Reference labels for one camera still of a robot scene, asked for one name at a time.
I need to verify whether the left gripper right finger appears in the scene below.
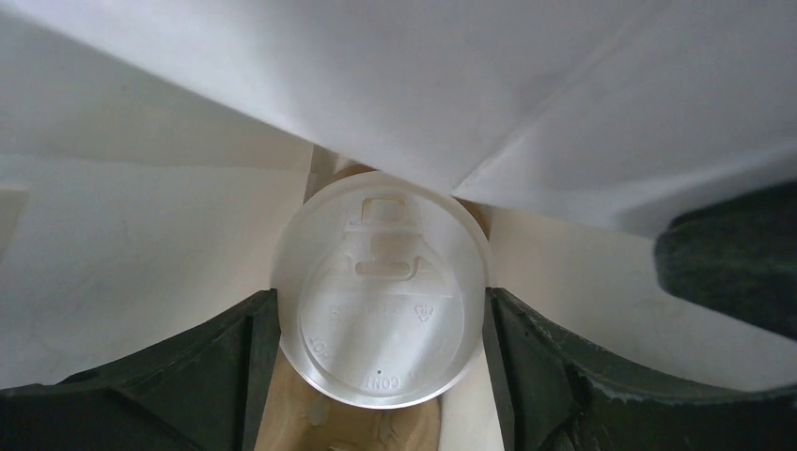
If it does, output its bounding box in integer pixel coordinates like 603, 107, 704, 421
483, 288, 796, 450

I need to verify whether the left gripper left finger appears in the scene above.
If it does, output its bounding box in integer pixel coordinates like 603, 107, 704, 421
1, 290, 280, 450

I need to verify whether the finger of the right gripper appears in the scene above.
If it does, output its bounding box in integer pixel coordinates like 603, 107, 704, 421
653, 180, 796, 339

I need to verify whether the white cup lid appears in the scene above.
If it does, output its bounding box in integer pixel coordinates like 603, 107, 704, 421
270, 171, 492, 410

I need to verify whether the light blue paper bag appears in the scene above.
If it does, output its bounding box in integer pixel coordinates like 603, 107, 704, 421
0, 0, 797, 451

